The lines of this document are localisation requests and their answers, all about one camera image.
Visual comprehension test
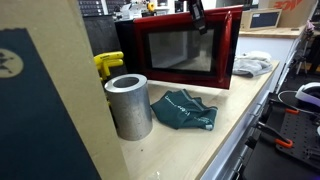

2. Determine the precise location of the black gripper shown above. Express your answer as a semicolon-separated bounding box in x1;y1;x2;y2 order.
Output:
186;0;209;36

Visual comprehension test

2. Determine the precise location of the red microwave oven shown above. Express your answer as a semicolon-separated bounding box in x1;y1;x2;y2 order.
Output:
132;4;244;90

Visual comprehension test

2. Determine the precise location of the black and red microwave body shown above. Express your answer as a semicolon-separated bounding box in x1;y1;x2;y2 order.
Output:
114;17;138;78

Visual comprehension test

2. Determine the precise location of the small cardboard box dark label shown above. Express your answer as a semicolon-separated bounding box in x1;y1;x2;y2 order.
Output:
239;8;283;32

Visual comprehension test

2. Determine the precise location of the grey and white towel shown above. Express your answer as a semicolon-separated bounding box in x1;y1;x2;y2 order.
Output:
231;50;274;79

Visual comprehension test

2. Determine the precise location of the dark green cloth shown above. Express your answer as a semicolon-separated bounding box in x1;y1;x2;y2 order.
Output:
150;88;219;131

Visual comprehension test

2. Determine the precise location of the cardboard box red print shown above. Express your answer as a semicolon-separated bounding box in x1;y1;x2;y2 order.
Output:
258;0;318;29

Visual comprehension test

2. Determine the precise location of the yellow clamp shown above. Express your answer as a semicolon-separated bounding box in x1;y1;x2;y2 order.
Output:
92;50;125;82

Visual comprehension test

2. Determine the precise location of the black tripod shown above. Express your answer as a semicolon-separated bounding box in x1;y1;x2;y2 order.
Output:
295;19;316;77

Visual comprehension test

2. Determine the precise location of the aluminium cylinder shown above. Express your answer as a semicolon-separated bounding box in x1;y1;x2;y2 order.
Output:
103;73;154;142

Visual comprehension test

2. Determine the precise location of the black clamp orange tip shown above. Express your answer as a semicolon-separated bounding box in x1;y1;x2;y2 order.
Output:
269;99;300;116
255;121;295;150

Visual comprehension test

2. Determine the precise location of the black parts bin organizer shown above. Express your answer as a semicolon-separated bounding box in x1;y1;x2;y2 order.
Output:
77;0;128;17

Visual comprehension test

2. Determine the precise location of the white counter base cabinet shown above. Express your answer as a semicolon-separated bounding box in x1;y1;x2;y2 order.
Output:
199;59;281;180

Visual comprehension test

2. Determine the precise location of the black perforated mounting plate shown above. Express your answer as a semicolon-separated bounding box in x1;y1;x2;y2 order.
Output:
275;110;320;169

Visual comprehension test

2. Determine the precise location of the large cardboard box blue print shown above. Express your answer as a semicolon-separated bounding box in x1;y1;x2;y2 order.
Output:
0;0;130;180

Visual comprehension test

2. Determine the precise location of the white cable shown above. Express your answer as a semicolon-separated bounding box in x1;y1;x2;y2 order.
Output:
277;89;303;109

